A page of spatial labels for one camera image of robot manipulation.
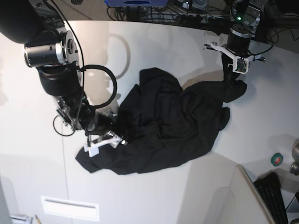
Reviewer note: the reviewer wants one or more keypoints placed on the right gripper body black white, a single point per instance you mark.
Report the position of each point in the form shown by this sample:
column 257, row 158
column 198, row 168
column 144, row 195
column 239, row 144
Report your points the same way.
column 104, row 132

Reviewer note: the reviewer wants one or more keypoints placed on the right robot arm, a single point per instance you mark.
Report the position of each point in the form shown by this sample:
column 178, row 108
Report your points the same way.
column 54, row 56

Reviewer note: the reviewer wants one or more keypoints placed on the black t-shirt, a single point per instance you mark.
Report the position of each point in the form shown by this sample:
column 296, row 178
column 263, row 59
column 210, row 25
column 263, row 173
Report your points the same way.
column 166, row 125

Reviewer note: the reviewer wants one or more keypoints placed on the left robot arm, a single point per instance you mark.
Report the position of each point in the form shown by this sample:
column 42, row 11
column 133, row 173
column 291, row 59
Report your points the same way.
column 247, row 14

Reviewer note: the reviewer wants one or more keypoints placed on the blue box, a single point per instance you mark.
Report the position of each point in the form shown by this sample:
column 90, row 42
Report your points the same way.
column 127, row 3

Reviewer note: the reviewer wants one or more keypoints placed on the green tape roll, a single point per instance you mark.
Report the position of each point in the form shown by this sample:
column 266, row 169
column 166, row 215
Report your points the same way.
column 277, row 159

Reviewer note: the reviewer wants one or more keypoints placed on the black keyboard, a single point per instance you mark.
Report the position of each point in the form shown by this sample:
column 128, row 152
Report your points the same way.
column 269, row 188

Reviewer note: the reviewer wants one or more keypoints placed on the silver metal cylinder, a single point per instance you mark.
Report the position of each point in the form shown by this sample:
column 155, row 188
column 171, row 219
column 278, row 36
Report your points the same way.
column 294, row 167

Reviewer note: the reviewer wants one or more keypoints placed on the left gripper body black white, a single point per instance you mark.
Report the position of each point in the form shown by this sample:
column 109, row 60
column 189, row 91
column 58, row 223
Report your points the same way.
column 237, row 50

